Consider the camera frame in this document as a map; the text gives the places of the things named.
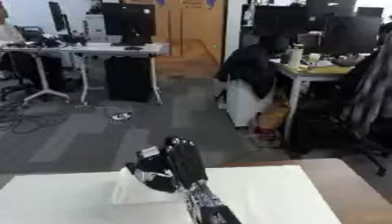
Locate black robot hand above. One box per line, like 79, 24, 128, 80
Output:
123, 136, 210, 194

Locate white power strip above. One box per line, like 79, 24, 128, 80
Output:
108, 111, 137, 123

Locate red bag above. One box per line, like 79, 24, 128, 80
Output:
251, 123, 284, 148

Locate black computer tower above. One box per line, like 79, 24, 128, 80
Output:
102, 55, 155, 103

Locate yellow bag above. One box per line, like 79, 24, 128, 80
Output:
258, 100, 291, 130

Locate person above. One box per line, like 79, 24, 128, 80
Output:
215, 34, 294, 101

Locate wooden door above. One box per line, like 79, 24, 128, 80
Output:
151, 0, 228, 64

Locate white office desk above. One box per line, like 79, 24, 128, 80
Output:
0, 41, 172, 107

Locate large black monitor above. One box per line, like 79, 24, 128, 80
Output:
99, 2, 158, 46

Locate grey desk with clutter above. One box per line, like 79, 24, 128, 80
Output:
268, 57, 361, 144

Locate pale tall tumbler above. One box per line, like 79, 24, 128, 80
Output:
284, 47, 306, 72

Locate white cup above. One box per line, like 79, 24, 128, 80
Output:
306, 52, 324, 64

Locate slim black monitor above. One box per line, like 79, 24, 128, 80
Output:
47, 1, 73, 33

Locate office chair with jacket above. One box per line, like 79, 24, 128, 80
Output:
335, 24, 392, 178

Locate black desk monitor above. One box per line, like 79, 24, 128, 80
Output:
319, 15, 386, 55

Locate black floor cables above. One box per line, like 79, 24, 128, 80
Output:
0, 97, 73, 136

